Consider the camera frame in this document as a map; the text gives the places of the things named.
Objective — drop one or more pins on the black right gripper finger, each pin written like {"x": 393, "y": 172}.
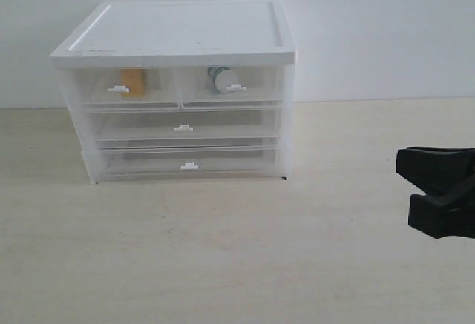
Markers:
{"x": 435, "y": 171}
{"x": 450, "y": 215}

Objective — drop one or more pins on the yellow cheese wedge toy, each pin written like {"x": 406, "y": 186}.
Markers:
{"x": 134, "y": 80}

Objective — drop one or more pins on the clear bottom drawer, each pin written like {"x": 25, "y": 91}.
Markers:
{"x": 107, "y": 165}

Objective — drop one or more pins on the white plastic drawer cabinet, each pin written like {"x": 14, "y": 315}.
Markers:
{"x": 174, "y": 35}

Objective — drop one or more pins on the white pill bottle teal label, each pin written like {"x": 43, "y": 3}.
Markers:
{"x": 224, "y": 79}

